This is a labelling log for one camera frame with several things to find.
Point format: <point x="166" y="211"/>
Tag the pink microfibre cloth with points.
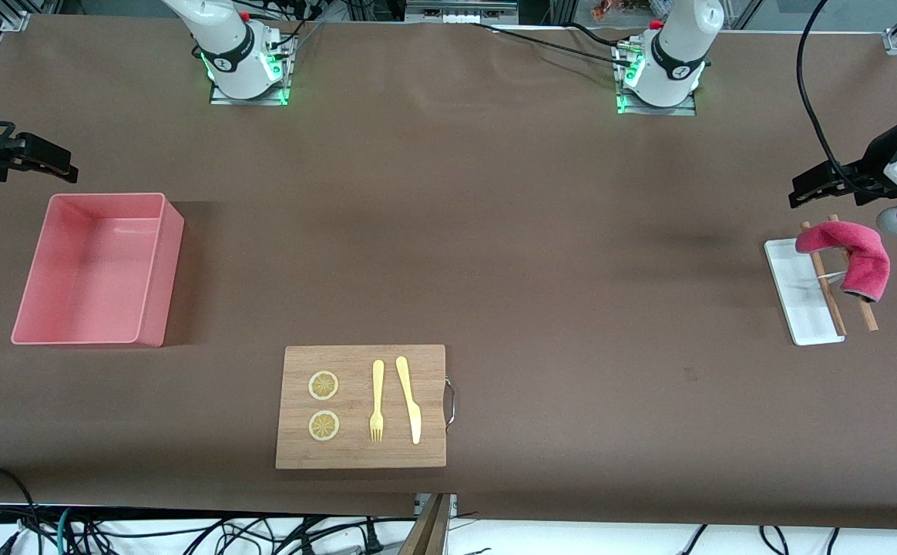
<point x="868" y="262"/>

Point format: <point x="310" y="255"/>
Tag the pink plastic bin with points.
<point x="94" y="262"/>

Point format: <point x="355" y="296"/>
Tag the grey metal box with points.
<point x="460" y="11"/>

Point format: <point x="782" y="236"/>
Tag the yellow plastic knife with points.
<point x="410" y="401"/>

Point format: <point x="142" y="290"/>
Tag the white rack base tray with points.
<point x="795" y="293"/>

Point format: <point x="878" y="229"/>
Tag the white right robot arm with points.
<point x="225" y="46"/>

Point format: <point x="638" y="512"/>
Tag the wooden beam under table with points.
<point x="429" y="532"/>

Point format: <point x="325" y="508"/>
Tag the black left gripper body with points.
<point x="871" y="163"/>

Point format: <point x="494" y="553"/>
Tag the lemon slice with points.
<point x="324" y="426"/>
<point x="323" y="385"/>

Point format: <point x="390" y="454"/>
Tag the yellow plastic fork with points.
<point x="377" y="385"/>

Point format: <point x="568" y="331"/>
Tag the aluminium profile bracket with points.
<point x="421" y="505"/>

